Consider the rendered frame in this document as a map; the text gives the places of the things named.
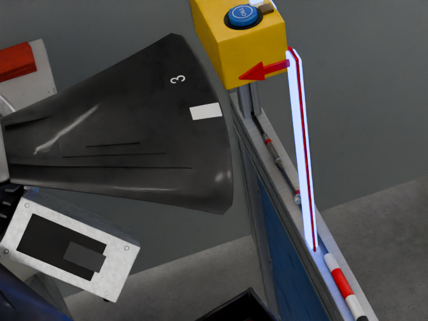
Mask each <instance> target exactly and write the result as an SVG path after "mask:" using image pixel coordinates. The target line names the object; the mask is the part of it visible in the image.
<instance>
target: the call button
mask: <svg viewBox="0 0 428 321"><path fill-rule="evenodd" d="M229 11H230V12H229V14H228V16H229V21H230V23H231V24H232V25H236V26H246V25H250V24H252V23H254V22H255V21H256V20H257V10H256V9H255V8H254V7H253V6H250V4H249V3H248V4H241V5H238V6H235V7H234V8H231V9H229Z"/></svg>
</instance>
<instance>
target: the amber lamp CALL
mask: <svg viewBox="0 0 428 321"><path fill-rule="evenodd" d="M258 9H259V11H260V12H261V14H262V15H267V14H269V13H273V12H274V9H273V7H272V6H271V4H270V3H267V4H263V5H261V6H258Z"/></svg>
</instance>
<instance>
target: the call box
mask: <svg viewBox="0 0 428 321"><path fill-rule="evenodd" d="M189 1H190V7H191V11H192V17H193V21H194V26H195V30H196V33H197V35H198V37H199V39H200V41H201V43H202V45H203V47H204V49H205V51H206V53H207V54H208V57H209V58H210V61H211V63H212V64H213V67H214V68H215V71H216V72H217V75H218V77H219V78H220V81H221V82H222V85H223V86H224V88H225V89H226V90H230V89H233V88H236V87H240V86H242V85H246V84H248V83H252V82H256V81H258V80H240V79H239V78H238V77H240V76H241V75H242V74H244V73H246V72H247V71H248V70H249V69H251V68H253V67H254V66H255V65H257V64H258V63H259V62H261V61H262V63H263V66H267V65H269V64H273V63H276V62H279V61H283V60H285V59H287V57H286V51H288V49H287V37H286V30H285V22H284V20H283V19H282V17H281V16H280V14H279V13H278V11H277V10H276V8H275V7H274V5H273V4H272V2H271V1H270V0H263V1H261V2H258V3H255V4H252V3H251V2H250V0H189ZM248 3H249V4H250V6H253V7H254V8H255V9H256V10H257V20H256V21H255V22H254V23H252V24H250V25H246V26H236V25H232V24H231V23H230V21H229V16H228V14H229V12H230V11H229V9H231V8H234V7H235V6H238V5H241V4H248ZM267 3H270V4H271V6H272V7H273V9H274V12H273V13H269V14H267V15H262V14H261V12H260V11H259V9H258V6H261V5H263V4H267ZM287 71H288V69H287V68H285V69H281V70H279V71H275V72H272V73H269V74H266V75H264V76H265V78H268V77H270V76H274V75H278V74H280V73H284V72H287Z"/></svg>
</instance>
